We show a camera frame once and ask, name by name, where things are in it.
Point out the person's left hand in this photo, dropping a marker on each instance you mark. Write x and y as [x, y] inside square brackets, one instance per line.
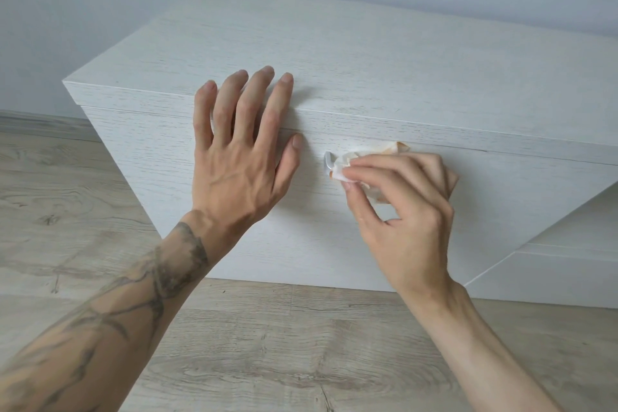
[236, 175]

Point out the person's left forearm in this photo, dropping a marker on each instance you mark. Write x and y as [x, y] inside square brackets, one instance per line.
[87, 334]

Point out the low white wooden cabinet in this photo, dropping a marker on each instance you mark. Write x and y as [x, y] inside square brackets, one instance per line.
[386, 54]

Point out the white stained wipe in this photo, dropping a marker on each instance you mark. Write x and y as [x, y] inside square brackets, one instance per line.
[345, 160]

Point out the person's right hand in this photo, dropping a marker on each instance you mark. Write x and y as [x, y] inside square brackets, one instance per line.
[415, 238]

